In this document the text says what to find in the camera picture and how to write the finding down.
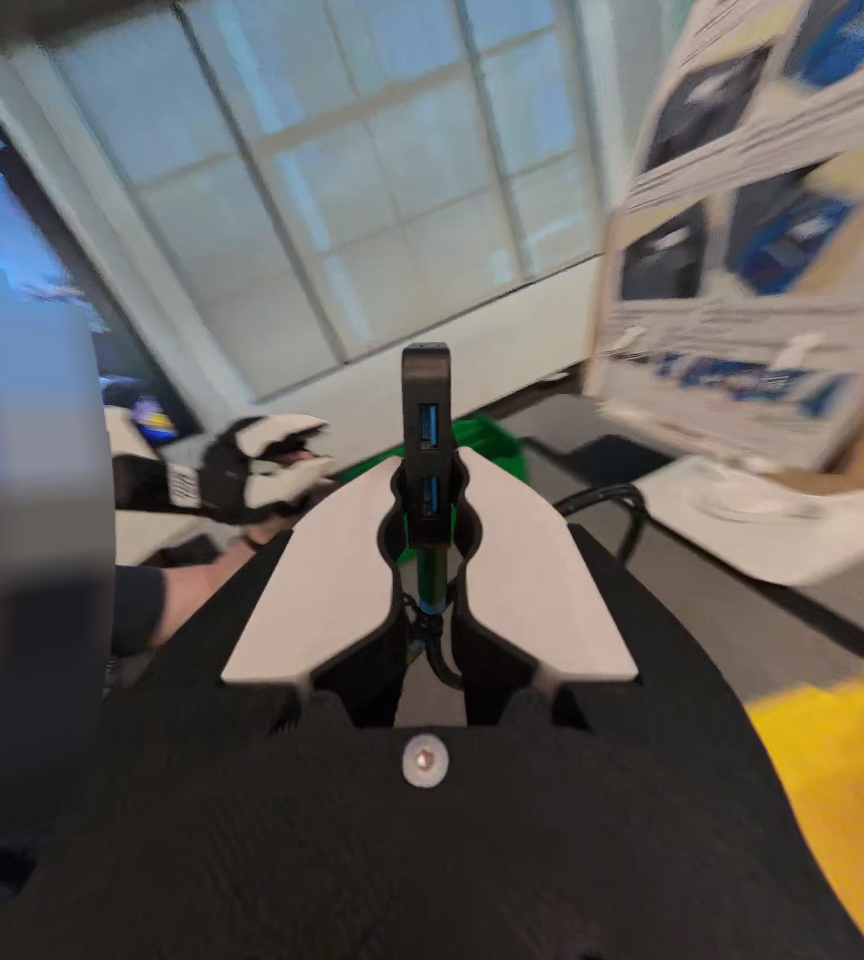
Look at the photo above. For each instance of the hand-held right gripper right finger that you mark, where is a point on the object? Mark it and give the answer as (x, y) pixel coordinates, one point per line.
(545, 593)

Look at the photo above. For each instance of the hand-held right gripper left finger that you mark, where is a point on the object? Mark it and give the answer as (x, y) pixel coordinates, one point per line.
(319, 600)

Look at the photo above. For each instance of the green plastic bin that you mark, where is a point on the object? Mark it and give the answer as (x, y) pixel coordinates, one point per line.
(492, 447)

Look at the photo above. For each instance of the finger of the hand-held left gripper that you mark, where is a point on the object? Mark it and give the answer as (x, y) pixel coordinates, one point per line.
(297, 483)
(289, 435)

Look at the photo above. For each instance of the dark grey usb hub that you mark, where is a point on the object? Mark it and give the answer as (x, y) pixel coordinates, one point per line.
(426, 390)

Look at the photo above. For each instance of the person's left forearm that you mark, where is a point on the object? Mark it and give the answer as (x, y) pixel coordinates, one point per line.
(192, 593)

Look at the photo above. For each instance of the instruction sheet on wooden board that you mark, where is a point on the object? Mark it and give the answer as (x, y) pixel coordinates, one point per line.
(747, 225)

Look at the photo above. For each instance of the yellow plastic bin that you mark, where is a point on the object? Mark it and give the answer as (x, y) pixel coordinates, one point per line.
(852, 810)

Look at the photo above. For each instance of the white stand base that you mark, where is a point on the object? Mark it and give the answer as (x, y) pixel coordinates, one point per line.
(792, 525)

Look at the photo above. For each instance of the dark flat mat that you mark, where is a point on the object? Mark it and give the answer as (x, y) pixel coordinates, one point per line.
(612, 458)

